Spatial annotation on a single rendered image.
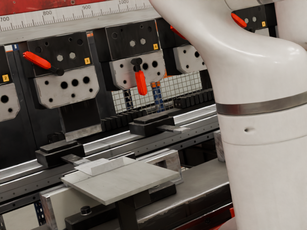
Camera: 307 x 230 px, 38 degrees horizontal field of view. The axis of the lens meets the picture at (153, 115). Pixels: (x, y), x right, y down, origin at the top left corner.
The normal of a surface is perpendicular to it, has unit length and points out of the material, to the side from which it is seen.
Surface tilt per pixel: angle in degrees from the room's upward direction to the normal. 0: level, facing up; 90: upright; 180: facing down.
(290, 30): 88
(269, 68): 73
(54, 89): 90
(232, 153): 90
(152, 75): 90
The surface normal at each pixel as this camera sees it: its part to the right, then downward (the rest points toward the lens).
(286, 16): -0.71, 0.17
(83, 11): 0.51, 0.05
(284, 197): -0.12, 0.19
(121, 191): -0.19, -0.97
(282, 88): 0.14, 0.13
